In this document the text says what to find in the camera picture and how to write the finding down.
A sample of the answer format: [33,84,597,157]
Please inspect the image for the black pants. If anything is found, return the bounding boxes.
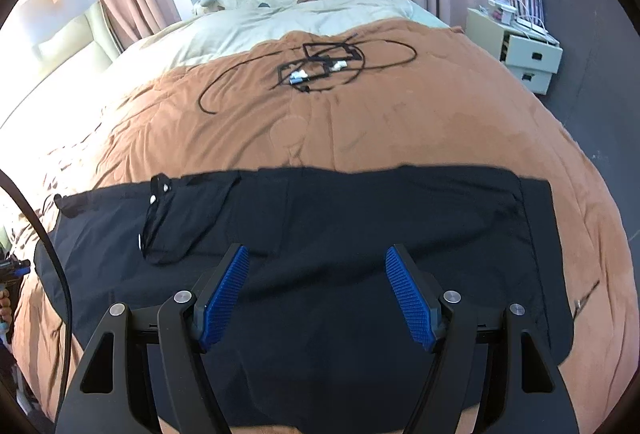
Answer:
[36,165,573,433]

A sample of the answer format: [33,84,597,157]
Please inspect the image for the person's left hand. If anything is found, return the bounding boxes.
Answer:
[0,289,13,327]

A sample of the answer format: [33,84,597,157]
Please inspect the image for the cream bed sheet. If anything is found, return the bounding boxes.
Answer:
[1,0,443,132]

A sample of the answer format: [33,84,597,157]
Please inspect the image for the orange-brown bed blanket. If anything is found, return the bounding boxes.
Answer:
[39,19,639,433]

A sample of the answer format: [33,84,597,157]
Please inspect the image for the cream padded headboard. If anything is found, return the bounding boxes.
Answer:
[34,1,124,73]

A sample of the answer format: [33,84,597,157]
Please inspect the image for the white bedside drawer cabinet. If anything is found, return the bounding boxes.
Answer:
[465,8,563,95]

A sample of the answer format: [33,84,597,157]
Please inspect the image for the tangled black cables on bed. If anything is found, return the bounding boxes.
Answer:
[196,32,419,116]

